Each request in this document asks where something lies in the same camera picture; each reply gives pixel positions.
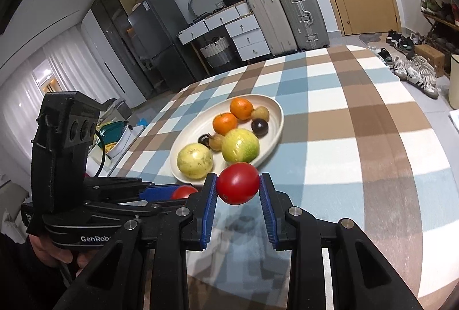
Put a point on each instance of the orange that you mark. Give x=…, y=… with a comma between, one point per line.
x=241, y=108
x=224, y=122

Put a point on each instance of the beige suitcase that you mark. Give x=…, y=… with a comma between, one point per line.
x=274, y=26

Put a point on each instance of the cardboard box on floor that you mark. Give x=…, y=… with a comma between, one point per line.
x=435, y=57

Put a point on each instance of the brown longan fruit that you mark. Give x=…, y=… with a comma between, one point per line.
x=260, y=113
x=216, y=142

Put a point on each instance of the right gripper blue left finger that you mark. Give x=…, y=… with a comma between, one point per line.
x=209, y=209

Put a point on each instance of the wooden shoe rack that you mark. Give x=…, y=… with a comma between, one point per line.
x=442, y=17

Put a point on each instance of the orange front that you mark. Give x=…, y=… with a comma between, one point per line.
x=224, y=122

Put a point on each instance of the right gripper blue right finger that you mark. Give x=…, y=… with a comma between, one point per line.
x=272, y=211

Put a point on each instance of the woven laundry basket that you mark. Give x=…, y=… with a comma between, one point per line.
x=218, y=53

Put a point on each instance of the red tomato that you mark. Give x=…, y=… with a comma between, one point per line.
x=183, y=192
x=238, y=183

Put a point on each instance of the dark plum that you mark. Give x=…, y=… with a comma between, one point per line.
x=259, y=127
x=204, y=139

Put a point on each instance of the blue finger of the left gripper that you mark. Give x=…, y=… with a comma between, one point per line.
x=157, y=193
x=114, y=190

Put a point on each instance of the person left hand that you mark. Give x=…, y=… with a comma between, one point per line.
x=51, y=255

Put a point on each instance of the cream round plate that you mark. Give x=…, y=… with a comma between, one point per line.
x=203, y=124

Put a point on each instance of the white drawer desk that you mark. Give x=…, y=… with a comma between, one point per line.
x=238, y=24

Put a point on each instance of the large green yellow guava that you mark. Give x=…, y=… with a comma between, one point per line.
x=240, y=145

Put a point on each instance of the white basin with cloths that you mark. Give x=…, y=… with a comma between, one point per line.
x=108, y=135

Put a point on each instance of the silver suitcase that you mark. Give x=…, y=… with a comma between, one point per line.
x=307, y=23

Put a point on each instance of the white waste bin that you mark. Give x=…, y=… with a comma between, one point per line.
x=453, y=94

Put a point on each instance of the checkered tablecloth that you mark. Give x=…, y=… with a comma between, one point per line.
x=355, y=144

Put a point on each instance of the dark grey refrigerator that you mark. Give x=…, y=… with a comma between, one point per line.
x=157, y=24

